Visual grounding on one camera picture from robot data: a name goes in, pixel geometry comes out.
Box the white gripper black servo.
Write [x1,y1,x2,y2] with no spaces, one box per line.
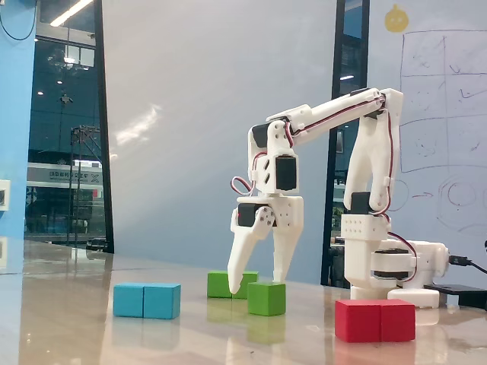
[227,194,305,295]

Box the small green wooden cube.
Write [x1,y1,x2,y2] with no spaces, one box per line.
[247,281,287,317]

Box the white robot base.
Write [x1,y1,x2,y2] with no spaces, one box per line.
[340,213,450,309]

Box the long green wooden block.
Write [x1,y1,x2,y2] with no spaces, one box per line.
[207,270,259,300]

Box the long blue wooden block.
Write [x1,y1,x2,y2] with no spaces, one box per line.
[112,282,182,320]

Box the long red wooden block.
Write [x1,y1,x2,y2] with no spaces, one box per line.
[334,298,417,344]

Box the flat black box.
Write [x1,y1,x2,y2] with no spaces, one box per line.
[423,282,487,309]

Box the whiteboard with marker drawings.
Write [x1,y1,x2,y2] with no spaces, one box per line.
[363,0,487,248]

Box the yellow round sticker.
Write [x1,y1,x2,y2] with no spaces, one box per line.
[384,3,410,33]

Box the red black white servo cable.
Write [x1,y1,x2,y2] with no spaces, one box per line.
[386,230,419,283]
[287,93,389,148]
[231,151,269,198]
[378,98,396,218]

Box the black usb cable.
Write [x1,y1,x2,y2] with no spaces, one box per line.
[447,254,487,275]

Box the black window frame post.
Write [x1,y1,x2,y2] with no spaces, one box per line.
[93,0,116,254]

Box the thin black hanging cable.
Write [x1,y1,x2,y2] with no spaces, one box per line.
[0,0,41,41]

